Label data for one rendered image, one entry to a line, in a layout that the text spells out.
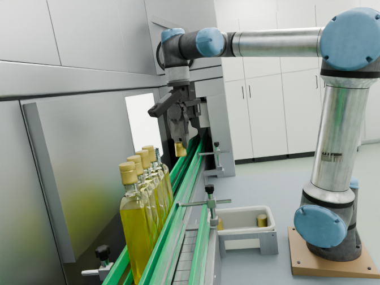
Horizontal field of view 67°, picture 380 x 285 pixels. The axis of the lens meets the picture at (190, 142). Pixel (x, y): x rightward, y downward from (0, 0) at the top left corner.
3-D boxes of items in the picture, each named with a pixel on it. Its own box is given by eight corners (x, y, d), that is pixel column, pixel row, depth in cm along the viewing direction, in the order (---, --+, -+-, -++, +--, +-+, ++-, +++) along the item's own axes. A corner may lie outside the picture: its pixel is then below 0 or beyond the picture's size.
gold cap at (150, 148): (145, 160, 83) (143, 145, 82) (157, 159, 83) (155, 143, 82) (142, 163, 80) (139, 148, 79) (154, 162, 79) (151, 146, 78)
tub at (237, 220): (211, 230, 111) (208, 209, 110) (271, 225, 108) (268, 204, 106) (208, 257, 94) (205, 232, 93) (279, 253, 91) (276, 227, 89)
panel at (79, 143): (159, 156, 149) (147, 90, 142) (164, 155, 148) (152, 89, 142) (63, 263, 61) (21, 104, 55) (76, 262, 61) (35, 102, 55)
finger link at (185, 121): (191, 133, 89) (186, 104, 88) (188, 134, 88) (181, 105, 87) (183, 134, 93) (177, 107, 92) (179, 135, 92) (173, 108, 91)
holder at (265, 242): (198, 232, 112) (195, 214, 111) (270, 227, 108) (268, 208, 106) (193, 259, 95) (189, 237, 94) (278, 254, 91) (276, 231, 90)
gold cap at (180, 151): (180, 157, 92) (178, 144, 91) (173, 156, 94) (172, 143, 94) (189, 155, 94) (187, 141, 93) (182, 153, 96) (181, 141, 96)
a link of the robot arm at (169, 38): (175, 26, 82) (153, 31, 87) (180, 65, 84) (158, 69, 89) (191, 27, 88) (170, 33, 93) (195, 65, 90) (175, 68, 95)
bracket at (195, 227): (190, 243, 93) (186, 223, 92) (219, 241, 92) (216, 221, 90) (188, 249, 89) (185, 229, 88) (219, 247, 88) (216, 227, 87)
